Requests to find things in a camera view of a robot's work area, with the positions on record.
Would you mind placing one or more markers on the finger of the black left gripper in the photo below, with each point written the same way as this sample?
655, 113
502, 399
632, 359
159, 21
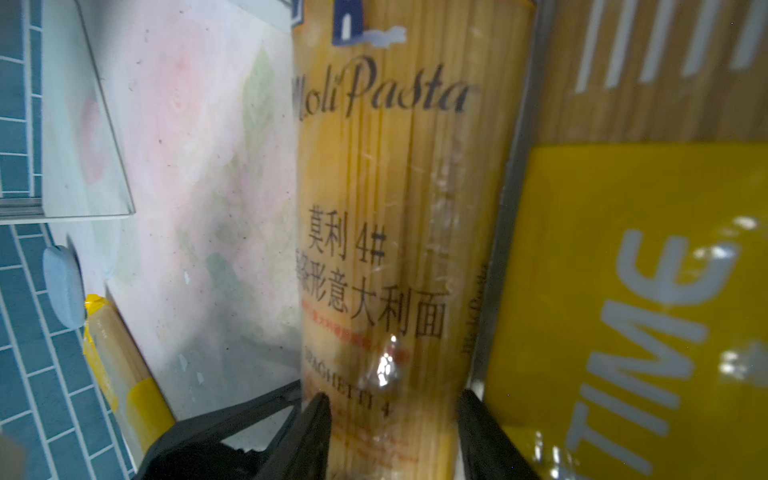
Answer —
194, 448

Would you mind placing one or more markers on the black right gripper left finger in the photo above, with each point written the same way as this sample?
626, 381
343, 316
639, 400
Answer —
303, 452

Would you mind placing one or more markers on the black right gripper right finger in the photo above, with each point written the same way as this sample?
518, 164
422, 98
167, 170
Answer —
487, 452

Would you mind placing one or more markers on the blue MoliPasta spaghetti bag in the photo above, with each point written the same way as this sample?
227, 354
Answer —
406, 112

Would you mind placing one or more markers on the wooden two-tier shelf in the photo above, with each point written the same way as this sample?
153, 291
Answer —
60, 159

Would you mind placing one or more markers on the yellow Pastatime bag left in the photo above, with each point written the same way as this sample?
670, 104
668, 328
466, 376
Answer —
124, 379

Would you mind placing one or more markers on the yellow pastatime bag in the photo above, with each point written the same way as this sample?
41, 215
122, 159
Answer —
630, 338
124, 379

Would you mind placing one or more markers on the yellow Pastatime bag right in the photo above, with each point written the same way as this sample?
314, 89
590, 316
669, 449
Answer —
630, 338

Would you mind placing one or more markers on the blue glasses case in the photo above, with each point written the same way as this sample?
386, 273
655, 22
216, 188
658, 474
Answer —
63, 281

